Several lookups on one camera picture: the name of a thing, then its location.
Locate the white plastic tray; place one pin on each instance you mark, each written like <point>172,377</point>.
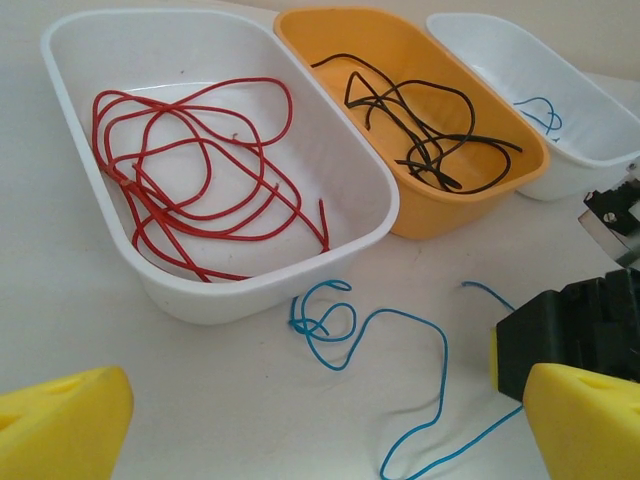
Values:
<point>500,60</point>
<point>350,190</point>

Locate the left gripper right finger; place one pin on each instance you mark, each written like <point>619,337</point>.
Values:
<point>590,435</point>

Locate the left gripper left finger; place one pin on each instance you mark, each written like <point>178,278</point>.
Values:
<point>60,430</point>

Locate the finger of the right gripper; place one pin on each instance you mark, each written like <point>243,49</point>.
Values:
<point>560,330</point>

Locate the orange plastic tray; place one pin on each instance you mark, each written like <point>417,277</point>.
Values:
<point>400,50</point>

